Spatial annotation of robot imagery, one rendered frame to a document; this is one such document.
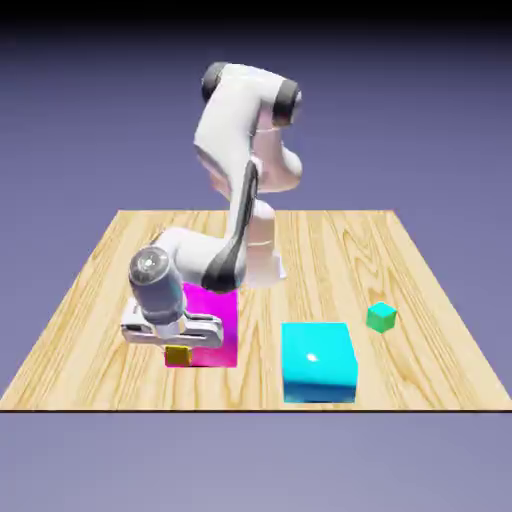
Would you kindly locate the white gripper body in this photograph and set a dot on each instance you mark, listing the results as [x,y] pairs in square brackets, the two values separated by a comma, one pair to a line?
[200,334]

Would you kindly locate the small yellow cube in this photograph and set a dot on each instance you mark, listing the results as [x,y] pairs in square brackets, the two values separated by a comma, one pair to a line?
[178,355]

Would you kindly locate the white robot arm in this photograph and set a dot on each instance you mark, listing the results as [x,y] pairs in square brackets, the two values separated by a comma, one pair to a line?
[236,120]

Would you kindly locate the small green cube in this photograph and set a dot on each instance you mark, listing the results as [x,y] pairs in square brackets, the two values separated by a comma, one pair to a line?
[381,317]

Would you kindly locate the large magenta box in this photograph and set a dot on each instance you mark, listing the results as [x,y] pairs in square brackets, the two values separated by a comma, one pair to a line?
[218,324]

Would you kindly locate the large cyan box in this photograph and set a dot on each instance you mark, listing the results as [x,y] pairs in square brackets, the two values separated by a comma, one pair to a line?
[318,354]

